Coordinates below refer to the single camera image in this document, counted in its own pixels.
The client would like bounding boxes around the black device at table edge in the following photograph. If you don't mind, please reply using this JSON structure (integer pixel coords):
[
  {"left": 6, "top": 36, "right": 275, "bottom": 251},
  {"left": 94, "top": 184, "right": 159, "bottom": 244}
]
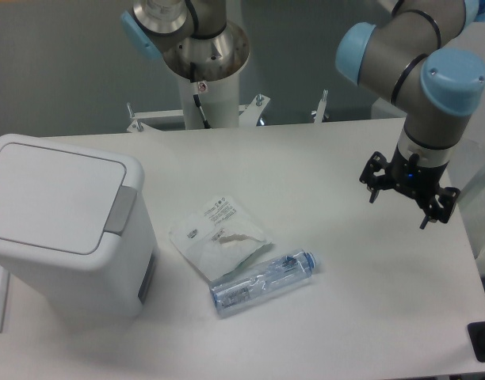
[{"left": 468, "top": 321, "right": 485, "bottom": 363}]

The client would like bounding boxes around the white trash can lid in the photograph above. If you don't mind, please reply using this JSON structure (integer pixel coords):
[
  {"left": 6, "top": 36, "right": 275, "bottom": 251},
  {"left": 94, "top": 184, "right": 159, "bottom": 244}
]
[{"left": 0, "top": 142, "right": 125, "bottom": 255}]

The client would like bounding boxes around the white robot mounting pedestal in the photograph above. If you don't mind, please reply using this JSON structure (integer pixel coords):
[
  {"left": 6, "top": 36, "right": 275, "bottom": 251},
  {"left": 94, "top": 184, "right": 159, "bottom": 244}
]
[{"left": 125, "top": 23, "right": 271, "bottom": 133}]

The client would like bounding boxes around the clear plastic water bottle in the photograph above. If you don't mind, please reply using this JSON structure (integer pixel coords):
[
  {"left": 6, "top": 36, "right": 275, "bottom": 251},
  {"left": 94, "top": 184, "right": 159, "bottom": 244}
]
[{"left": 209, "top": 249, "right": 318, "bottom": 317}]

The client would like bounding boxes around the white torn plastic wrapper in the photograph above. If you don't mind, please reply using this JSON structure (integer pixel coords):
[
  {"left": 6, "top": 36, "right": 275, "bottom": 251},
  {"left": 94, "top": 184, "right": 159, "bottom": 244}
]
[{"left": 169, "top": 196, "right": 272, "bottom": 282}]

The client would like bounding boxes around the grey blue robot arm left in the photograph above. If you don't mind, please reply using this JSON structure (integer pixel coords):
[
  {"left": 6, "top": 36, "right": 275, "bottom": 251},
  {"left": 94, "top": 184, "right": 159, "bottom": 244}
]
[{"left": 121, "top": 1, "right": 479, "bottom": 223}]

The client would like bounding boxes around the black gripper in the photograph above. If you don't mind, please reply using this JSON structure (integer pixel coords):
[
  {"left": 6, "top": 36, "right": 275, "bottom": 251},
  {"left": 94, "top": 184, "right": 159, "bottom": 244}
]
[{"left": 359, "top": 147, "right": 460, "bottom": 230}]

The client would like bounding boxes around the black cable on pedestal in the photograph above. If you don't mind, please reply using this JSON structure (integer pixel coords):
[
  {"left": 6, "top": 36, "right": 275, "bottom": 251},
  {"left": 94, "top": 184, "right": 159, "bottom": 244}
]
[{"left": 189, "top": 61, "right": 212, "bottom": 130}]

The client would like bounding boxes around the white trash can body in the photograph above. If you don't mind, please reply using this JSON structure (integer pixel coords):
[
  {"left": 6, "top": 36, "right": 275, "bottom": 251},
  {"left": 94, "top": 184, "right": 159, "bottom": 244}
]
[{"left": 0, "top": 133, "right": 160, "bottom": 329}]

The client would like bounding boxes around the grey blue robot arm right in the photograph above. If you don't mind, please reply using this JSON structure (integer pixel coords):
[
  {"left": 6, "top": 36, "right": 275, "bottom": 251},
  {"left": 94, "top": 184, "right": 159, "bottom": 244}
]
[{"left": 335, "top": 1, "right": 485, "bottom": 204}]

